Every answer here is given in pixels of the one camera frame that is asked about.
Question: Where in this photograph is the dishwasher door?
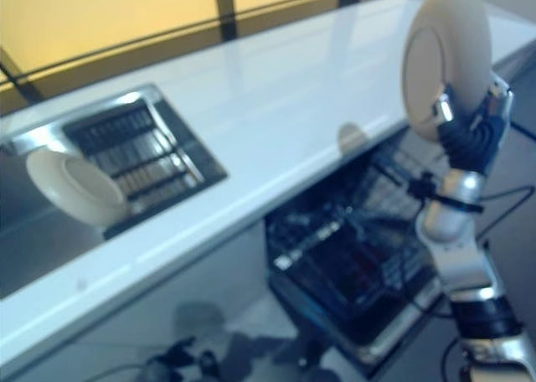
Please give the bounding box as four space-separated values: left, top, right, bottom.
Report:
266 271 458 379

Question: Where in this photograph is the dishwasher lower wire rack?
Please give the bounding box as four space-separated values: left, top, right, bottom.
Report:
271 213 441 346

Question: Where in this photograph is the cream round plate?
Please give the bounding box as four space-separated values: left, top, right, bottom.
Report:
399 0 492 141
24 148 127 227

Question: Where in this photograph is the dishwasher wire rack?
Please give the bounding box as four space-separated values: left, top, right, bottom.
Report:
271 213 441 346
367 133 429 216

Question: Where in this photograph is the stainless steel sink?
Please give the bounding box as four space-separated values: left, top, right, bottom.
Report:
0 82 230 302

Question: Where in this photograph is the built-in dishwasher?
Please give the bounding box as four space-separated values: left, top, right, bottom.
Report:
262 125 536 379

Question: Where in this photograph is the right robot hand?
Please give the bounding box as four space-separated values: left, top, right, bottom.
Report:
433 74 514 176

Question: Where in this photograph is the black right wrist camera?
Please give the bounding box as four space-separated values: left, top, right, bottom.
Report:
407 171 440 202

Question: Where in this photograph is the dishwasher upper wire rack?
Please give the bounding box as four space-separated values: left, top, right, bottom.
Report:
367 133 429 216

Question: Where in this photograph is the black dish rack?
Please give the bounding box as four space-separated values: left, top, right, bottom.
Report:
61 95 230 241

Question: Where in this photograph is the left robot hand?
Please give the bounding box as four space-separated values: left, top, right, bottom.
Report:
146 335 219 382

